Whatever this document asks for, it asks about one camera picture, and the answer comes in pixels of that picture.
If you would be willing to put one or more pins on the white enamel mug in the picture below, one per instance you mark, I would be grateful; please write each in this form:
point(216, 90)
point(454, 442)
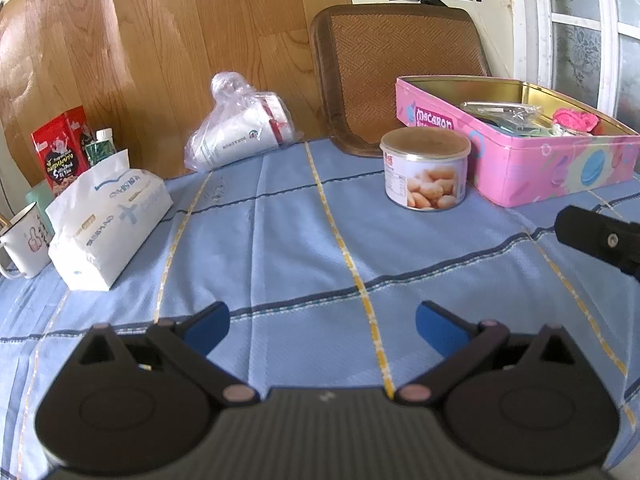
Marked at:
point(25, 245)

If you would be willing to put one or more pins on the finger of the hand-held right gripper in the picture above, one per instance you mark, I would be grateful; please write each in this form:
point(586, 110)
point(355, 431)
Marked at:
point(590, 232)

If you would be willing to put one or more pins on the white tissue pack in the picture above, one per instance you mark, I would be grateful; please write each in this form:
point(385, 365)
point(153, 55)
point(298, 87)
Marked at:
point(105, 225)

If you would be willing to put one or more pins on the wood pattern wall sheet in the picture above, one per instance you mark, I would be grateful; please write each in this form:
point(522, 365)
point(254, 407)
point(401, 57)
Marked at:
point(175, 35)

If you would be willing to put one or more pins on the white window frame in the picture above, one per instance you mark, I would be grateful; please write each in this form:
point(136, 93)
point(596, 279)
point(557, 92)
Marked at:
point(580, 25)

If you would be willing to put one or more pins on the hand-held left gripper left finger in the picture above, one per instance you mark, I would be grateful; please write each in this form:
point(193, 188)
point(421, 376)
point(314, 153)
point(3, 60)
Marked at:
point(207, 327)

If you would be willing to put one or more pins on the green patterned pocket tissue pack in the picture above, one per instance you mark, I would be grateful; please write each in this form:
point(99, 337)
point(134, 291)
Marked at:
point(515, 127)

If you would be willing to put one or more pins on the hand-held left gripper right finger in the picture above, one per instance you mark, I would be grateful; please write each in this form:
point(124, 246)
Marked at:
point(440, 327)

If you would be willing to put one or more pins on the red snack tin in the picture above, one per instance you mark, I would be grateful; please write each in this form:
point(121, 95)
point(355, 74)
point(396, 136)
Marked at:
point(57, 155)

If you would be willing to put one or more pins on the plastic bag of paper cups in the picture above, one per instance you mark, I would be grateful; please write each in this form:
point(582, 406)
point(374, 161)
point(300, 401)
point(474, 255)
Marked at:
point(235, 135)

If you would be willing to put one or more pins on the pink fluffy scrubber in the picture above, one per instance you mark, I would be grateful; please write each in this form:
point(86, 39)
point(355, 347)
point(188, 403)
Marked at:
point(575, 120)

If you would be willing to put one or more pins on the round snack can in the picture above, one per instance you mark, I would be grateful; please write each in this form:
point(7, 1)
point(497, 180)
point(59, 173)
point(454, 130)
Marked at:
point(425, 180)

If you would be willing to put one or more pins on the pink tin box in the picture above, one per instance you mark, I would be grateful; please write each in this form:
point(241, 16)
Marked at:
point(540, 170)

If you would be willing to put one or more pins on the clear packet with yellow pieces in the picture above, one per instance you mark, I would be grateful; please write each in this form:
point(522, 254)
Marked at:
point(495, 108)

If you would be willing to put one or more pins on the brown woven chair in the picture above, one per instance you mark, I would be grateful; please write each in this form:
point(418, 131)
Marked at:
point(400, 60)

